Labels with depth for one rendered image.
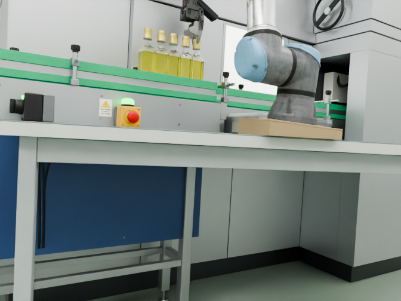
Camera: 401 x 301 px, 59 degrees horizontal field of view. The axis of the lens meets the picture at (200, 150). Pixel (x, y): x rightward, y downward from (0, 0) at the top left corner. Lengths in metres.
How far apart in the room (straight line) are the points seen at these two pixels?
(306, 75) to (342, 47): 1.11
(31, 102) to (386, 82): 1.78
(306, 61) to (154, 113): 0.56
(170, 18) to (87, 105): 0.67
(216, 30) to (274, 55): 0.85
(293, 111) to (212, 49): 0.84
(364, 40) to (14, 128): 1.74
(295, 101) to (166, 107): 0.50
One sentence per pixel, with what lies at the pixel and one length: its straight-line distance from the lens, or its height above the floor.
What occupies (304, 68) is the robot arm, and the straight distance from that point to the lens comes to 1.10.
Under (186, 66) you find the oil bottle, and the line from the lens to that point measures 1.55.
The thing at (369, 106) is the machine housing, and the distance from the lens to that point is 2.08.
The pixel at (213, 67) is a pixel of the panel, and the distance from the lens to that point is 1.80.
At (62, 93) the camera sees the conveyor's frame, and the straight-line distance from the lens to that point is 1.23.
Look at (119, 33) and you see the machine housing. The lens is 1.65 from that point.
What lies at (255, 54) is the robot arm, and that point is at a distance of 1.00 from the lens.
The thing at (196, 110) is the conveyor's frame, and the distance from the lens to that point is 1.41.
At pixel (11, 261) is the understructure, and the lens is 1.60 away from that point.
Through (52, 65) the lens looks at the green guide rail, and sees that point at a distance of 1.25.
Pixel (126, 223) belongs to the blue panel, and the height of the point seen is 0.41.
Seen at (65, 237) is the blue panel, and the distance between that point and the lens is 1.30.
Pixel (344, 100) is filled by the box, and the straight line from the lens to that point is 2.43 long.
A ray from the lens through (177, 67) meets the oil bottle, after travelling 1.53.
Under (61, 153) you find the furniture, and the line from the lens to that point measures 0.95.
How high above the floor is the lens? 0.73
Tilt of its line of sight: 2 degrees down
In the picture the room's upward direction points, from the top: 3 degrees clockwise
